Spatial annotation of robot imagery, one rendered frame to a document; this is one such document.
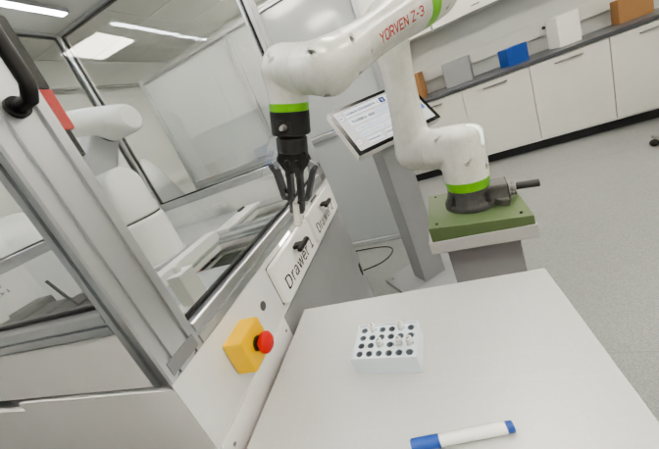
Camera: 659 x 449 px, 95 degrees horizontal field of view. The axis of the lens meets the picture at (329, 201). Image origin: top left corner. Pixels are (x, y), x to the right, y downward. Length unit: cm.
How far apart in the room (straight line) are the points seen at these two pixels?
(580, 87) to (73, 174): 380
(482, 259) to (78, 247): 95
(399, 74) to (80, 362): 98
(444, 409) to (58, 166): 64
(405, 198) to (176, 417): 146
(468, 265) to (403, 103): 54
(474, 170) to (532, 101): 284
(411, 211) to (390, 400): 133
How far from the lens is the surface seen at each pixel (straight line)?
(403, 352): 61
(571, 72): 382
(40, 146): 53
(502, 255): 103
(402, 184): 176
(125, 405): 70
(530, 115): 377
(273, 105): 71
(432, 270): 203
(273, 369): 78
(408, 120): 101
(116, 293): 52
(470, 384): 60
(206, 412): 63
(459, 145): 92
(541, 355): 63
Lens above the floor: 123
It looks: 16 degrees down
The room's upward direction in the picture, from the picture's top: 22 degrees counter-clockwise
